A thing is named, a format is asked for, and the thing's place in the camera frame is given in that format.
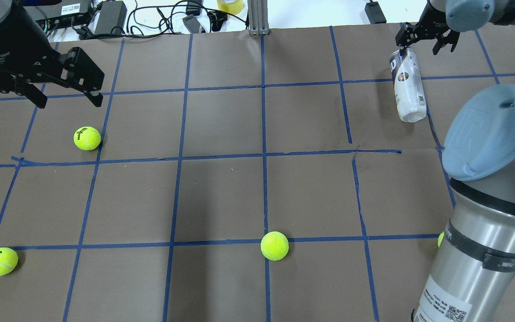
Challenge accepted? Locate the Head tennis ball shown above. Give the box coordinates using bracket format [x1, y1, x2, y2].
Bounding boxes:
[260, 232, 289, 261]

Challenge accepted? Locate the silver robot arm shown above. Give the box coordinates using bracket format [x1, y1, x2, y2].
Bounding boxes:
[0, 0, 105, 109]
[390, 0, 515, 322]

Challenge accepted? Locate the clear tennis ball can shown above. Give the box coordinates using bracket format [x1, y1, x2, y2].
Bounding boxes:
[389, 48, 427, 123]

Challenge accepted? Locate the black power adapter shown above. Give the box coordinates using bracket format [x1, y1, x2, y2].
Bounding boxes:
[94, 0, 127, 35]

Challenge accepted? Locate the tennis ball by base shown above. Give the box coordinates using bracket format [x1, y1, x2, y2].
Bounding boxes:
[437, 232, 445, 248]

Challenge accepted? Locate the Wilson tennis ball far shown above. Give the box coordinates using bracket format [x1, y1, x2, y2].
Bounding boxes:
[73, 126, 101, 151]

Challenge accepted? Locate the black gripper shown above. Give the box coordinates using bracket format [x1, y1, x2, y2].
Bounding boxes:
[395, 9, 460, 57]
[0, 46, 105, 109]

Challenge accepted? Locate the aluminium frame post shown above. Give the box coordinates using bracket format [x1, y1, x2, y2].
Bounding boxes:
[247, 0, 270, 35]

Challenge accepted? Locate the yellow tape roll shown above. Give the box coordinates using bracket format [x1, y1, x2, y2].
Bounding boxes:
[217, 0, 245, 15]

